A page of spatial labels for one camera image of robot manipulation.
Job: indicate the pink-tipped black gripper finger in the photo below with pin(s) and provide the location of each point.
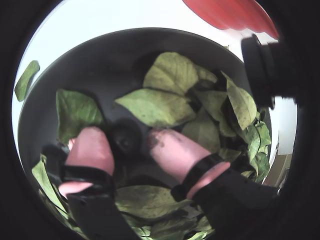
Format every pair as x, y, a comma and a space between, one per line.
90, 150
175, 152

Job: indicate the dark blueberry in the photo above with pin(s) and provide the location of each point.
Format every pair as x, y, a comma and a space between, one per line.
125, 140

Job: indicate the black round bowl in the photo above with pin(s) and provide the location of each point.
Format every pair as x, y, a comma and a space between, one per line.
100, 75

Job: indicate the red ribbed bowl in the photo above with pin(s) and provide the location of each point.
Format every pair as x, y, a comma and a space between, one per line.
225, 12

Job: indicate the large green leaf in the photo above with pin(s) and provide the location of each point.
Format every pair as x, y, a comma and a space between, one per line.
242, 105

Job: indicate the narrow green leaf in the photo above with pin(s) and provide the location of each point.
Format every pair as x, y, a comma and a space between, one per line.
26, 80

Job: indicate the black round lens housing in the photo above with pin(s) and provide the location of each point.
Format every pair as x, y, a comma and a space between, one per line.
262, 70

